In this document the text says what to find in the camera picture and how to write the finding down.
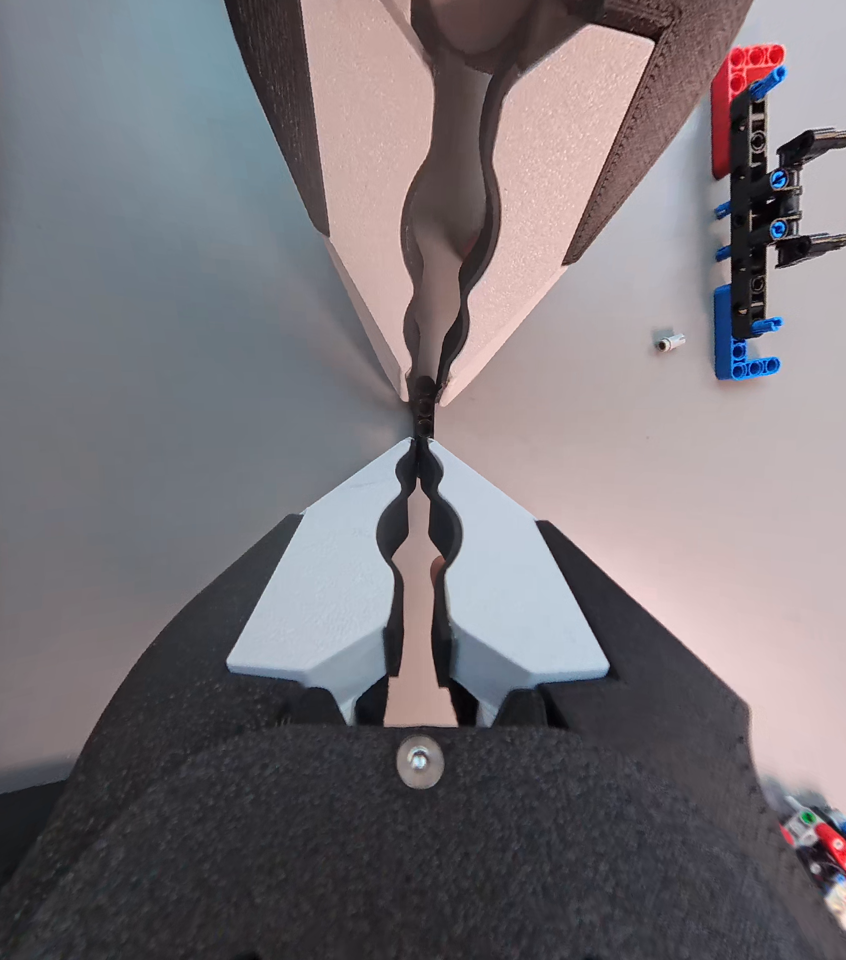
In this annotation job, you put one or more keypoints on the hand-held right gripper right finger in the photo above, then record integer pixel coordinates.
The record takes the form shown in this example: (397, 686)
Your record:
(528, 600)

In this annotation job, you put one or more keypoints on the blue white toy race car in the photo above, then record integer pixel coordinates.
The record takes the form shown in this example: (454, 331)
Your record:
(842, 862)

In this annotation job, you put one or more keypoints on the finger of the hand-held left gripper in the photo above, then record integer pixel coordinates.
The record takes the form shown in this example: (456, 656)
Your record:
(565, 150)
(363, 150)

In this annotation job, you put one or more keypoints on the black blue red toy assembly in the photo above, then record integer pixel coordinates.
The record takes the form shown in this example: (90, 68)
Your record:
(749, 225)

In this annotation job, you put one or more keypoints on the person's left hand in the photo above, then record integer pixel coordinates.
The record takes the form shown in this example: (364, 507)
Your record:
(473, 245)

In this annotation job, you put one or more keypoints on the black toy beam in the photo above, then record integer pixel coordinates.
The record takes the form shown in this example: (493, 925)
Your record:
(424, 405)

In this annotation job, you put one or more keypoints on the grey desk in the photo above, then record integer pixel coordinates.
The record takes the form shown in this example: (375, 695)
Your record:
(168, 375)

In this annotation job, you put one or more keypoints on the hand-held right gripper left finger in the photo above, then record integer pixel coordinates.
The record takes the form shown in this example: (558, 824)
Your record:
(318, 600)

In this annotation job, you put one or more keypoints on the person's right hand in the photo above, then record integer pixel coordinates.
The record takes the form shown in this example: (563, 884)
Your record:
(438, 576)

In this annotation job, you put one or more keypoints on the small grey toy pin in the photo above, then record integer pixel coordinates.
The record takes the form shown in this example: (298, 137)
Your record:
(668, 343)

